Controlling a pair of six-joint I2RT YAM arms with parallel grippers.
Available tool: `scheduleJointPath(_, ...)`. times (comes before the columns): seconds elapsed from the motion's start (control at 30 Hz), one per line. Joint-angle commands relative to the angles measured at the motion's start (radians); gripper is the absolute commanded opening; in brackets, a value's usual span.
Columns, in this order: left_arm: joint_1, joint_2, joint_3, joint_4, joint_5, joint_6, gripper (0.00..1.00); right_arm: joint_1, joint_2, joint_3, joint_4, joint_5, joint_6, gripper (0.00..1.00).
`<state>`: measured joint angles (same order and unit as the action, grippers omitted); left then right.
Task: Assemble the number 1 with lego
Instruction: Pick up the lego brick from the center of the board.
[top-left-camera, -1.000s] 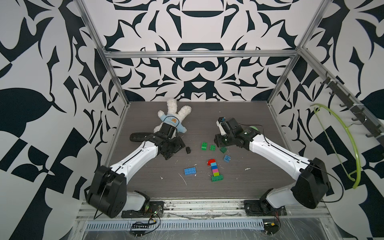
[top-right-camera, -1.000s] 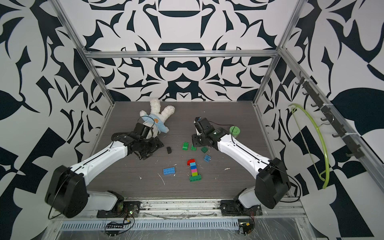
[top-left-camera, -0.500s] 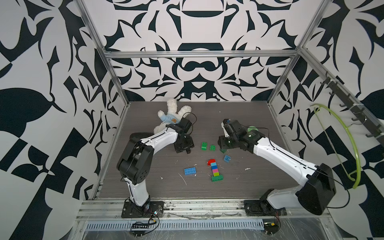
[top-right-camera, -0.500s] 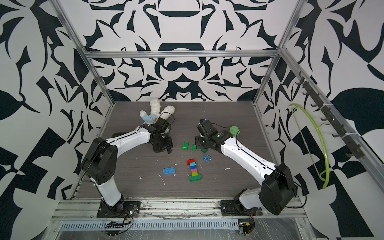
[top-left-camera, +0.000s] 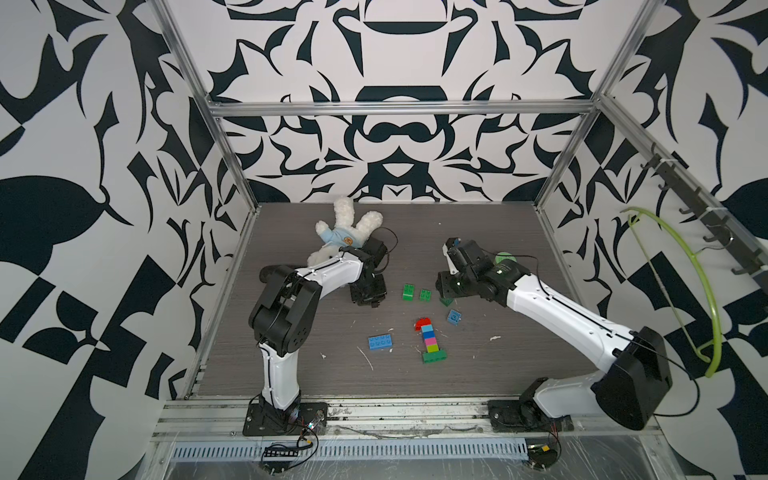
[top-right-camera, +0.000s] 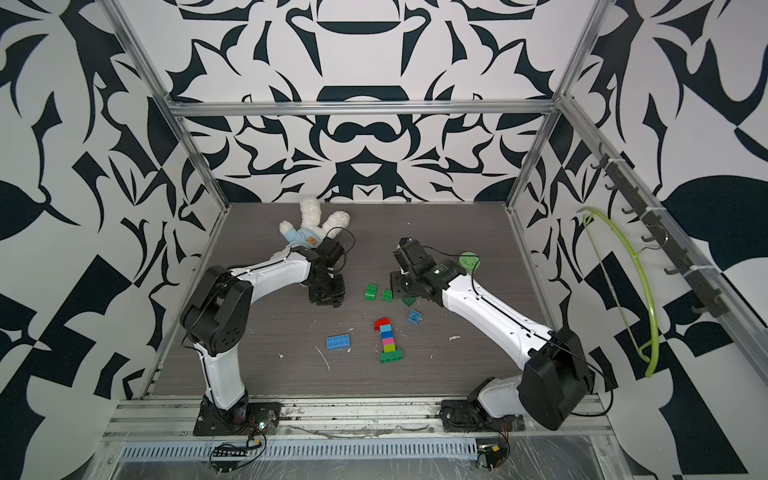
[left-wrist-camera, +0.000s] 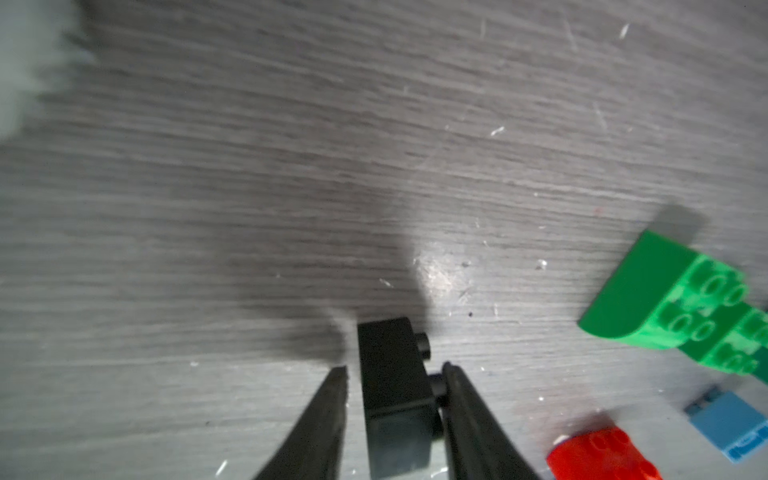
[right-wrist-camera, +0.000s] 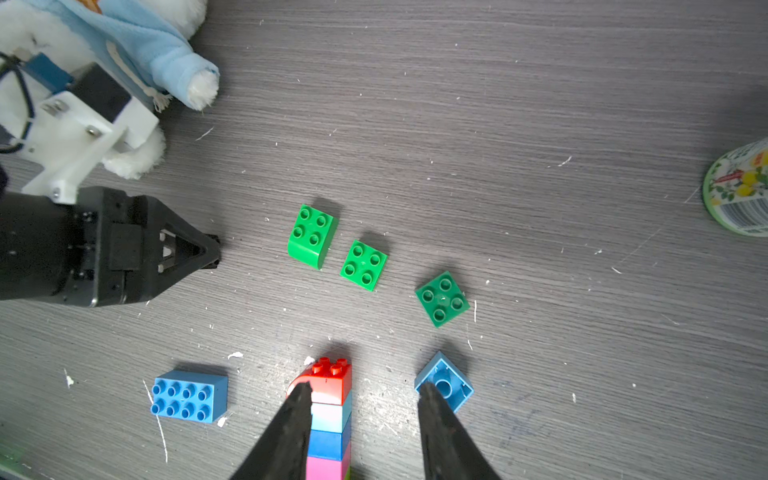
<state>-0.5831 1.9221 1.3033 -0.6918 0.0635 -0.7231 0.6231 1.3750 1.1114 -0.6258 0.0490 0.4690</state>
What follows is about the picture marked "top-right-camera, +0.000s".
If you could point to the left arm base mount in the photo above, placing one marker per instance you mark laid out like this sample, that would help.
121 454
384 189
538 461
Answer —
245 417

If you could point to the light blue lego brick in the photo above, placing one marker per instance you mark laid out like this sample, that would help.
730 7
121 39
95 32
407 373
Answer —
414 317

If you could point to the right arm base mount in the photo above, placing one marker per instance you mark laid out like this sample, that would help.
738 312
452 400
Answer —
493 406

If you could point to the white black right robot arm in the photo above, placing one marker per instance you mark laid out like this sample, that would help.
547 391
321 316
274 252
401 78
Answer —
554 373

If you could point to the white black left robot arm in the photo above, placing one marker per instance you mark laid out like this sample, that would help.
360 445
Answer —
217 314

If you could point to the light green tall lego brick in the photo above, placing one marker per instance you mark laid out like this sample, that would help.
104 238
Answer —
371 291

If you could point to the long blue lego brick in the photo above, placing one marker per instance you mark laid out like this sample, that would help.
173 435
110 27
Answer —
338 342

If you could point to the green long lego plate brick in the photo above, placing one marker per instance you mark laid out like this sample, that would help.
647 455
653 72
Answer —
391 356

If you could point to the red lego brick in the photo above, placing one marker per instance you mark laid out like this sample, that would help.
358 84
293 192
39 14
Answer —
379 324

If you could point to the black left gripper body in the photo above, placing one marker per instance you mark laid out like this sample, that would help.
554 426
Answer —
333 289

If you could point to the white teddy bear blue shirt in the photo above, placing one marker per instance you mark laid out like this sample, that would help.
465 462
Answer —
313 228

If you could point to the black wall hook rack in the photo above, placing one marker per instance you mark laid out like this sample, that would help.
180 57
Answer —
643 206

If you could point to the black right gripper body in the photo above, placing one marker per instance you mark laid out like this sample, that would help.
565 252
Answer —
403 284

